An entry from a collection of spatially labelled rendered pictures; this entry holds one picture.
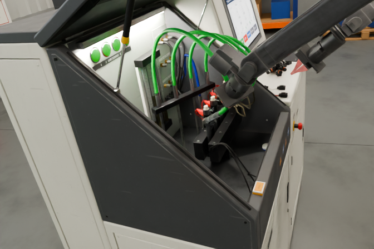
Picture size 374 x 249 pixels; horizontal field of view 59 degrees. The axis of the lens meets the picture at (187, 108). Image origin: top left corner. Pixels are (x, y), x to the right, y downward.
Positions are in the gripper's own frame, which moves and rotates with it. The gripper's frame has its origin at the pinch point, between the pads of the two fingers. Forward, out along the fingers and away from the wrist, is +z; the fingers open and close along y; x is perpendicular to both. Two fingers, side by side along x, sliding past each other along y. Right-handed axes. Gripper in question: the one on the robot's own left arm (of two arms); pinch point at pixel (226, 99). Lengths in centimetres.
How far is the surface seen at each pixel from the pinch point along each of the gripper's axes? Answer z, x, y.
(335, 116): 191, 42, -161
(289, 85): 48, 4, -51
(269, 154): 17.8, 22.5, -8.6
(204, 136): 29.8, 3.5, 4.4
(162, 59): 39, -36, -2
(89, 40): -2.8, -36.8, 26.7
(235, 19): 43, -38, -46
